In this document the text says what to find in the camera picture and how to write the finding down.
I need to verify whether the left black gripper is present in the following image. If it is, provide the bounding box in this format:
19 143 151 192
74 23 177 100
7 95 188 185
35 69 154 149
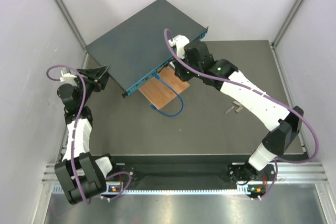
76 65 111 106

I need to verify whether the dark blue network switch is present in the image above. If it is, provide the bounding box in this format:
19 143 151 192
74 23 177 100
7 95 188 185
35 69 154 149
86 0 208 97

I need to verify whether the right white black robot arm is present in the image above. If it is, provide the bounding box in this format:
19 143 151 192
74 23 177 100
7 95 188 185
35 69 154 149
168 36 303 180

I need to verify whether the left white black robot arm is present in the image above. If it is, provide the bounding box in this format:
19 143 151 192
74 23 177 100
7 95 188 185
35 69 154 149
55 65 119 205

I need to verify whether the wooden board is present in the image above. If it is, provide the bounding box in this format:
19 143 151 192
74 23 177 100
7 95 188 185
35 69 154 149
139 67 190 110

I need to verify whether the silver SFP module right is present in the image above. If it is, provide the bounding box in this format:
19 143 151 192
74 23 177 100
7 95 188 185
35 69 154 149
235 106 244 113

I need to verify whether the blue ethernet cable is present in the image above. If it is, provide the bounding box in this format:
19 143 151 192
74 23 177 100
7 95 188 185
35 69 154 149
150 73 184 118

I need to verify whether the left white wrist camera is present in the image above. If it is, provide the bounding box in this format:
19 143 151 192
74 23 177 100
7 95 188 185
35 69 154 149
59 68 77 86

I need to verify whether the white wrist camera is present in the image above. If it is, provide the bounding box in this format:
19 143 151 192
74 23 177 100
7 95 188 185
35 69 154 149
59 68 77 86
169 35 190 59

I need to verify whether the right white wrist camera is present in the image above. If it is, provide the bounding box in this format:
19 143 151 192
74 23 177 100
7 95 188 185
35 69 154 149
169 35 190 59

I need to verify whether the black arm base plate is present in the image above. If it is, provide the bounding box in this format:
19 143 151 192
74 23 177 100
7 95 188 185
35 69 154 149
112 154 275 190

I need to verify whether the left aluminium frame post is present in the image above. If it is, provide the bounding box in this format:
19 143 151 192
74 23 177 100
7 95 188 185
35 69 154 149
36 0 88 50

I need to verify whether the aluminium frame post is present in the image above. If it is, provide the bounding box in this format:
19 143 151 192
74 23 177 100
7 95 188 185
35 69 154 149
36 0 88 50
271 0 322 49

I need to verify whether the slotted cable duct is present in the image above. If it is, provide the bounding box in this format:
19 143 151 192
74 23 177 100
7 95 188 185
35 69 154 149
52 183 266 196

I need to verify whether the right aluminium frame post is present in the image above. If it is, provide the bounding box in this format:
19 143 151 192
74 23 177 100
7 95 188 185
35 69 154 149
271 0 322 49

